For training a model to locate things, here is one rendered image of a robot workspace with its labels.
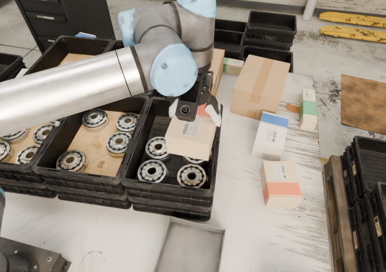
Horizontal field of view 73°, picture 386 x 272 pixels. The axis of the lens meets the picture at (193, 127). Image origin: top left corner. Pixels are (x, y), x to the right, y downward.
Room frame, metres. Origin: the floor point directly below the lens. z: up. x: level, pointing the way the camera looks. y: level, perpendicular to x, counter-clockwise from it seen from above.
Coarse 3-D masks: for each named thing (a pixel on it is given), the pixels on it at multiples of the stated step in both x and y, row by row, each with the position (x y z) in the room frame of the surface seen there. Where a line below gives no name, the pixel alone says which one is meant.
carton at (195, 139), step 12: (204, 108) 0.54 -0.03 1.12; (180, 120) 0.49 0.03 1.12; (204, 120) 0.49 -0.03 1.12; (168, 132) 0.45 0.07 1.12; (180, 132) 0.45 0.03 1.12; (192, 132) 0.45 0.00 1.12; (204, 132) 0.45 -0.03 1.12; (168, 144) 0.43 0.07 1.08; (180, 144) 0.42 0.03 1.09; (192, 144) 0.42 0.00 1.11; (204, 144) 0.41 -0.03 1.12; (192, 156) 0.42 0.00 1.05; (204, 156) 0.41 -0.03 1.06
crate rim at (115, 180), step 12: (132, 96) 0.80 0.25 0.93; (144, 96) 0.80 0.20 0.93; (144, 108) 0.73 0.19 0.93; (48, 144) 0.55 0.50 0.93; (132, 144) 0.55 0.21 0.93; (36, 168) 0.45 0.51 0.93; (48, 168) 0.45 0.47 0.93; (120, 168) 0.45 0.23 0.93; (84, 180) 0.42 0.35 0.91; (96, 180) 0.42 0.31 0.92; (108, 180) 0.41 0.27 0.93; (120, 180) 0.42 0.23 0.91
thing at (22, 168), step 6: (60, 120) 0.66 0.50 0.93; (54, 126) 0.64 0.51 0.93; (48, 138) 0.58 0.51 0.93; (42, 144) 0.55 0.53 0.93; (36, 156) 0.50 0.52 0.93; (0, 162) 0.48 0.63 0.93; (6, 162) 0.48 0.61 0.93; (30, 162) 0.48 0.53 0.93; (0, 168) 0.47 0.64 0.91; (6, 168) 0.46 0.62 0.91; (12, 168) 0.46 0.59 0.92; (18, 168) 0.46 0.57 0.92; (24, 168) 0.45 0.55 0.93; (30, 168) 0.46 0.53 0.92
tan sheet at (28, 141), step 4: (44, 124) 0.73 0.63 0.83; (32, 128) 0.71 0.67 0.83; (36, 128) 0.71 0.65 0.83; (32, 132) 0.69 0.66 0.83; (28, 136) 0.67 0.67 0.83; (32, 136) 0.67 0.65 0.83; (0, 140) 0.65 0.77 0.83; (24, 140) 0.65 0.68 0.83; (28, 140) 0.65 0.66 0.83; (32, 140) 0.65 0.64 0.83; (12, 144) 0.63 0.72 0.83; (16, 144) 0.63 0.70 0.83; (20, 144) 0.63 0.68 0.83; (24, 144) 0.63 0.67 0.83; (28, 144) 0.63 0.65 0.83; (32, 144) 0.63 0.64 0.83; (16, 148) 0.61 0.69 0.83; (20, 148) 0.61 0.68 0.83; (16, 152) 0.59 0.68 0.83; (12, 160) 0.55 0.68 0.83
